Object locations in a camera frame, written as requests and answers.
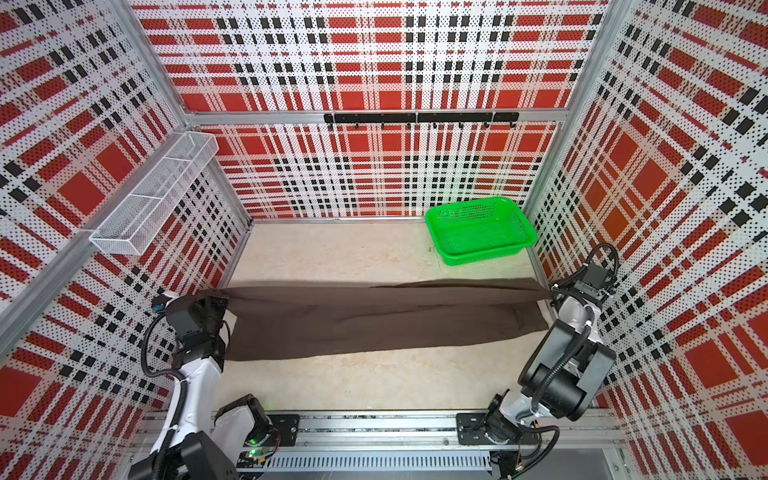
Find brown trousers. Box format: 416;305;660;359
222;278;551;361

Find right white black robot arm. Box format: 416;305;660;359
474;263;617;445

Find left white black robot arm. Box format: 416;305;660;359
128;292;282;479

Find green plastic basket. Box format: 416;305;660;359
425;197;538;266

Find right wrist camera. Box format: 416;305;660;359
583;264;616;291

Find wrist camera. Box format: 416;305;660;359
151;291;179;314
583;264;616;291

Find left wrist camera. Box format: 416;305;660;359
151;291;179;314

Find white wire mesh shelf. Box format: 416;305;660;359
89;131;218;256

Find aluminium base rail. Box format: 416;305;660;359
134;409;625;475

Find black hook rail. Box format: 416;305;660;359
323;111;521;127

